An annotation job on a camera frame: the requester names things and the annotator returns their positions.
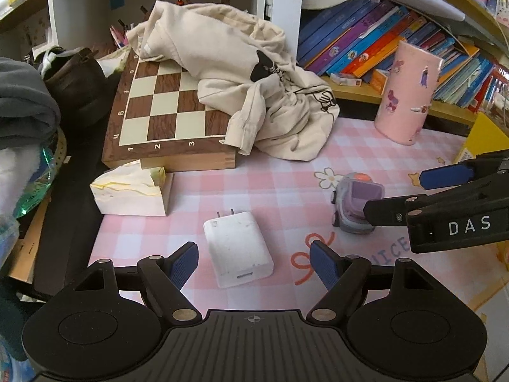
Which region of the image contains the pink cylinder container with stickers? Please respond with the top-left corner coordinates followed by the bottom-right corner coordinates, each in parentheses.
top-left (374, 40), bottom-right (443, 146)

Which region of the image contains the brown cardboard piece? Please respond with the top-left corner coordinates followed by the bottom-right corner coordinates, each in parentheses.
top-left (8, 195), bottom-right (52, 283)

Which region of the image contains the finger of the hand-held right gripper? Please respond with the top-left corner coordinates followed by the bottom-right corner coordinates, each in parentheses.
top-left (419, 152), bottom-right (509, 192)
top-left (364, 173), bottom-right (509, 227)

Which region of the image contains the green shiny plastic wrapper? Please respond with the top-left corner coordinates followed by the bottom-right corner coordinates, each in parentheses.
top-left (16, 147), bottom-right (60, 219)

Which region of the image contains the white charger plug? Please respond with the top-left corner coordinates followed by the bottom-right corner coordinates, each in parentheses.
top-left (203, 208), bottom-right (275, 289)

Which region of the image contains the flat white orange box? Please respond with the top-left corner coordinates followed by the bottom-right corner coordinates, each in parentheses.
top-left (329, 72), bottom-right (362, 87)

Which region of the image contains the pink checked desk mat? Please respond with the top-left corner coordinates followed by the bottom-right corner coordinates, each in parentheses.
top-left (89, 117), bottom-right (509, 327)

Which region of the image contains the dark brown bag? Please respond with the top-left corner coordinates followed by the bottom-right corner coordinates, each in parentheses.
top-left (42, 47), bottom-right (108, 128)

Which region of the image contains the beige hoodie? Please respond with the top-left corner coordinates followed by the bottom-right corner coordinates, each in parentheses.
top-left (126, 1), bottom-right (340, 162)

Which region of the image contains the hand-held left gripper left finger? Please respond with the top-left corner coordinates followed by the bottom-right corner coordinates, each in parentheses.
top-left (73, 242), bottom-right (201, 327)

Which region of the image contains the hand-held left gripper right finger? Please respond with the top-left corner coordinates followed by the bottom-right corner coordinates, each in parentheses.
top-left (306, 241), bottom-right (434, 327)

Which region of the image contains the beige tissue box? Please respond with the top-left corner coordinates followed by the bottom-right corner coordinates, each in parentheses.
top-left (90, 165), bottom-right (176, 217)

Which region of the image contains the yellow cardboard box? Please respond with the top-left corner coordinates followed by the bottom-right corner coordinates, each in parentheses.
top-left (453, 112), bottom-right (509, 164)

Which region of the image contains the purple toy car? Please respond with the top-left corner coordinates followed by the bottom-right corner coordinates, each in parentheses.
top-left (330, 172), bottom-right (386, 235)

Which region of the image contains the grey folded cloth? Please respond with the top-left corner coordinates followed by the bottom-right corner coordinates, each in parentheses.
top-left (0, 58), bottom-right (62, 152)

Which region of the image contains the wooden chessboard box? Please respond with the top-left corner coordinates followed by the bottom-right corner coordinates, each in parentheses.
top-left (101, 46), bottom-right (237, 170)

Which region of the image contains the row of colourful books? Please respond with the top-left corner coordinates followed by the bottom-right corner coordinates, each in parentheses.
top-left (296, 0), bottom-right (509, 114)

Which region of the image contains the small orange white box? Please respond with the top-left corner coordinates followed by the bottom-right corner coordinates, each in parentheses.
top-left (370, 69), bottom-right (389, 96)

